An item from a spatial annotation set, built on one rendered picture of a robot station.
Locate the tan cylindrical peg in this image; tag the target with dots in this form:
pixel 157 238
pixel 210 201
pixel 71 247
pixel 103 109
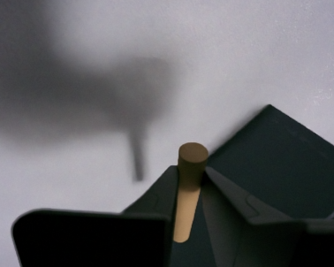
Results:
pixel 192 159

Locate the dark grey box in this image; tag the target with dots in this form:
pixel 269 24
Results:
pixel 278 160

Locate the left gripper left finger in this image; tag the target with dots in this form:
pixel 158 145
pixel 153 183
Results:
pixel 48 237

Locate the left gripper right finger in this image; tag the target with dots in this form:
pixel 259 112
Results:
pixel 243 234

